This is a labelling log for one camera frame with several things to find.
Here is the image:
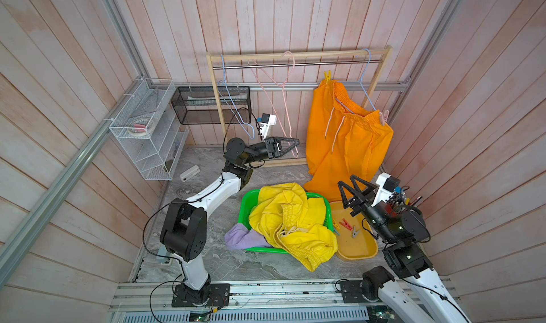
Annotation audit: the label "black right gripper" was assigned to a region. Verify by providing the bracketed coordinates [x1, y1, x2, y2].
[342, 177, 398, 248]

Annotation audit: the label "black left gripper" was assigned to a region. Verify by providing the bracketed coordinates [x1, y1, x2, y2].
[242, 137, 299, 165]

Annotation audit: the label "red clothespin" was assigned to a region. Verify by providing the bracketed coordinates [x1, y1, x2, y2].
[339, 219, 353, 231]

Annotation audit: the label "grey clothespin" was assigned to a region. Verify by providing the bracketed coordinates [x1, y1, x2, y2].
[351, 226, 361, 239]

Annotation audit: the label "orange shorts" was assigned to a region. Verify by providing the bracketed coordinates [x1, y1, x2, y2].
[304, 79, 394, 202]

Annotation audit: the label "yellow shorts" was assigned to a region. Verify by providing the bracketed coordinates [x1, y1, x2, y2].
[249, 183, 338, 272]

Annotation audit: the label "pink clothespin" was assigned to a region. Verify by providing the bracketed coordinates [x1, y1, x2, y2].
[379, 110, 390, 126]

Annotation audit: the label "light blue wire hanger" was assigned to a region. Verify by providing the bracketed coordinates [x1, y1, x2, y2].
[220, 54, 256, 139]

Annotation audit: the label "yellow clothespin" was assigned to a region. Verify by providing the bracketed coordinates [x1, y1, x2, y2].
[324, 71, 332, 84]

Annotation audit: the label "pink wire hanger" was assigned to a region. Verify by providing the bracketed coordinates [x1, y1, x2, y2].
[249, 51, 299, 158]

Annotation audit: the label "purple shorts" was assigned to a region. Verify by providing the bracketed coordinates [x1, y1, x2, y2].
[224, 223, 272, 250]

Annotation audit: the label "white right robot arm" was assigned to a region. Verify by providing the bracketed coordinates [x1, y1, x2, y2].
[338, 173, 470, 322]

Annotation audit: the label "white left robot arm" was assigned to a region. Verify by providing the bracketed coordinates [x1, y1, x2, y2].
[155, 115, 299, 312]

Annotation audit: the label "yellow plastic tray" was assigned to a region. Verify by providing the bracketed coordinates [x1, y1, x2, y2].
[329, 202, 378, 261]

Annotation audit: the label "red pen cup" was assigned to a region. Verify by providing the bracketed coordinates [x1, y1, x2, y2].
[399, 194, 423, 206]

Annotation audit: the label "green plastic basket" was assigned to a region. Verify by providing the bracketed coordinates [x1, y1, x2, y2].
[237, 189, 336, 255]

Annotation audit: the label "small white device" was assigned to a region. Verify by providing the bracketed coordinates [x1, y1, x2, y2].
[179, 165, 200, 182]

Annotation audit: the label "wooden clothes rack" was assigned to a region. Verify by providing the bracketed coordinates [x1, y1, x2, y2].
[206, 46, 392, 165]

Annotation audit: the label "grey blue sponge block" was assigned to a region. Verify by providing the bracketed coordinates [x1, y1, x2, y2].
[156, 244, 171, 266]

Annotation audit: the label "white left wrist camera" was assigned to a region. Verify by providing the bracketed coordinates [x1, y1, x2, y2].
[258, 113, 277, 140]

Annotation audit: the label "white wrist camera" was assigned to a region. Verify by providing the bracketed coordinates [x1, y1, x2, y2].
[258, 113, 277, 140]
[372, 172, 404, 206]

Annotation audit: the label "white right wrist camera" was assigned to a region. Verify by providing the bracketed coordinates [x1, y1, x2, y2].
[372, 172, 404, 206]

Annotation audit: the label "black mesh wall basket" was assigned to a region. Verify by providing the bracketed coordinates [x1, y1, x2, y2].
[171, 86, 252, 125]

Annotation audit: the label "white wire mesh shelf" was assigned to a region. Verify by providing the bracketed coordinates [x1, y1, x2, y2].
[109, 78, 188, 181]

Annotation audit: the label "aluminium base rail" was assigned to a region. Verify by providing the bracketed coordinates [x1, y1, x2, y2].
[108, 275, 466, 323]

